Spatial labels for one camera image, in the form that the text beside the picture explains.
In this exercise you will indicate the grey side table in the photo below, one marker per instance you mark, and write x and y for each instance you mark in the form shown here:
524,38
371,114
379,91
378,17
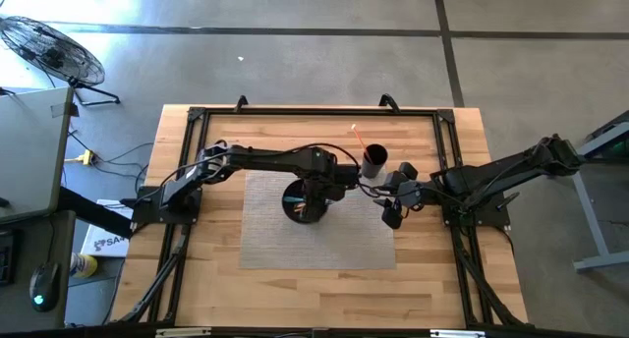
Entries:
32,151

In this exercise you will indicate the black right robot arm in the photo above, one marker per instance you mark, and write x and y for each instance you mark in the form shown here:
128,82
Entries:
491,176

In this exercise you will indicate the black bowl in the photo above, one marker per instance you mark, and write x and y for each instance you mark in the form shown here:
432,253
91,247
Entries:
291,214

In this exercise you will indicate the white printed box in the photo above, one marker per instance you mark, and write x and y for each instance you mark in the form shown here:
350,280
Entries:
105,242

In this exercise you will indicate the grey woven placemat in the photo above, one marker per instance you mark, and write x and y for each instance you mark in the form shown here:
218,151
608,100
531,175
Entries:
319,244

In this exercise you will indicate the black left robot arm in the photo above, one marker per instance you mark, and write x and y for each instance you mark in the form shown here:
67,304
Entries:
270,158

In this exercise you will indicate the black computer mouse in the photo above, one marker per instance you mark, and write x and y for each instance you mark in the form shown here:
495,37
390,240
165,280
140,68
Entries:
45,286

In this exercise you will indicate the orange drinking straw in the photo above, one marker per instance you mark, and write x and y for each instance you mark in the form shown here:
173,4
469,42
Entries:
359,136

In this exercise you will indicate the black tall cup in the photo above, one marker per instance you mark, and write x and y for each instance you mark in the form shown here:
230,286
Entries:
376,157

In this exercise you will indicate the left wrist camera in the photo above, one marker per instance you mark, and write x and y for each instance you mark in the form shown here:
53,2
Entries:
350,175

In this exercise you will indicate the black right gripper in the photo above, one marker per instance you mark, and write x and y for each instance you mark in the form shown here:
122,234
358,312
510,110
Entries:
412,194

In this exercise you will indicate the black aluminium table frame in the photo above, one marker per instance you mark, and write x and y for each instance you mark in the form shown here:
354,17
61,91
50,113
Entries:
196,113

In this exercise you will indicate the yellow white can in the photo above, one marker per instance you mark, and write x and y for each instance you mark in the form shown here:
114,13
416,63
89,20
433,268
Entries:
84,265

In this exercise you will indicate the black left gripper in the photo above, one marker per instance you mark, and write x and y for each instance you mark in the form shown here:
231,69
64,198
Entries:
324,183

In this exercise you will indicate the silver frame bracket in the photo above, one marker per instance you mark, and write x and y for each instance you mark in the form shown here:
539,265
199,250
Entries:
457,333
182,332

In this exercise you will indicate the grey metal table legs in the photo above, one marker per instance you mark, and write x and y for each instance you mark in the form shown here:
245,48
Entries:
592,210

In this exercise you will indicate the black floor fan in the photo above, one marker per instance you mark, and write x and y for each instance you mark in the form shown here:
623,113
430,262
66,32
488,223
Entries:
51,53

